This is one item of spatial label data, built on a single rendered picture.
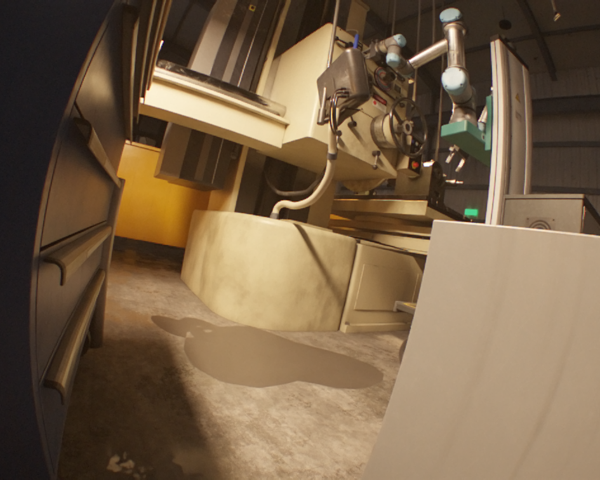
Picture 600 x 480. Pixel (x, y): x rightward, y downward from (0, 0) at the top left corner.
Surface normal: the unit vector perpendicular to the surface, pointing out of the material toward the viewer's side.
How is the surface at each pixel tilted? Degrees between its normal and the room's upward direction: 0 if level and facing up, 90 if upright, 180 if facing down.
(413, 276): 90
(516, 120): 90
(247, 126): 90
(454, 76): 98
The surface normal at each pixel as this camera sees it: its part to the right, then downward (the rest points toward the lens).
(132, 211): 0.55, 0.11
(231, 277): -0.50, -0.11
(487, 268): -0.81, -0.17
